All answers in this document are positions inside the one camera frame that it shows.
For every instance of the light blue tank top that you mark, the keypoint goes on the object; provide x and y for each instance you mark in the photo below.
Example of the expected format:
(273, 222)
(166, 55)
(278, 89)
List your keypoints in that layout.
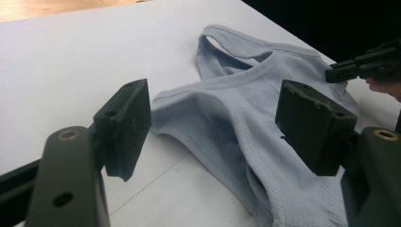
(246, 119)

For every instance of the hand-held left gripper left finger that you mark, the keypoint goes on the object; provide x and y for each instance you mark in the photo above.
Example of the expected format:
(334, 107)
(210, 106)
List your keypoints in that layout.
(126, 132)

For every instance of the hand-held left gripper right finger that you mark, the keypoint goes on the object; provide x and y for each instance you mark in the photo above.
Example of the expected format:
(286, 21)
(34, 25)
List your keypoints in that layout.
(315, 132)

